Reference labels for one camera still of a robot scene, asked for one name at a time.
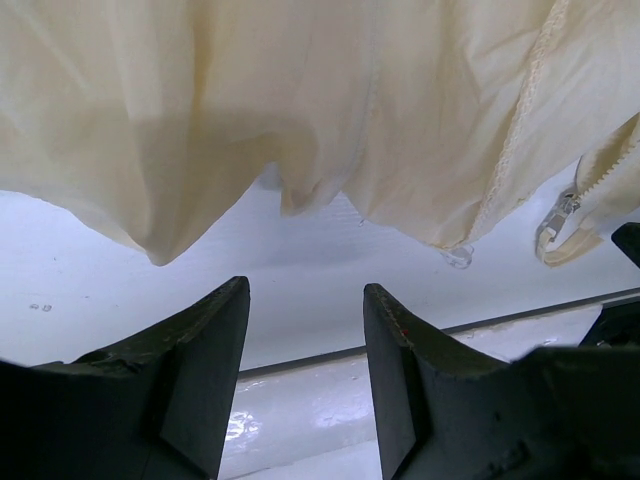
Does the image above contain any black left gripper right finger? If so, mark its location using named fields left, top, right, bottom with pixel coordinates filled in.
left=363, top=284, right=639, bottom=479

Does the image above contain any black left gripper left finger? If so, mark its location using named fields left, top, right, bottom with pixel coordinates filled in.
left=1, top=276, right=250, bottom=479

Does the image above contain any cream yellow jacket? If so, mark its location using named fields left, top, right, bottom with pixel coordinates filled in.
left=1, top=1, right=639, bottom=267

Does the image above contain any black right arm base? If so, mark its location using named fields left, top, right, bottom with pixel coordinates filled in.
left=577, top=222, right=640, bottom=349

